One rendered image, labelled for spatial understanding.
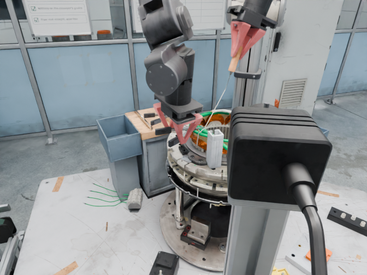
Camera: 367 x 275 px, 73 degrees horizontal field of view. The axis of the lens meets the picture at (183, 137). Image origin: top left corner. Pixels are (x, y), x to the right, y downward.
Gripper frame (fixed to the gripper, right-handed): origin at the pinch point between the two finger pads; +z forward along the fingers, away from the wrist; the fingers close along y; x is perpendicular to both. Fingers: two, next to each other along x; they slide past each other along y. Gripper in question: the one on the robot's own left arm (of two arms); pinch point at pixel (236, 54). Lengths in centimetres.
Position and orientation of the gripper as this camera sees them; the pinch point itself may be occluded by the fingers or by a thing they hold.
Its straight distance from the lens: 63.3
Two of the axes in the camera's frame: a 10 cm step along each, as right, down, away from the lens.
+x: -2.2, -4.1, 8.8
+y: 9.2, 2.1, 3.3
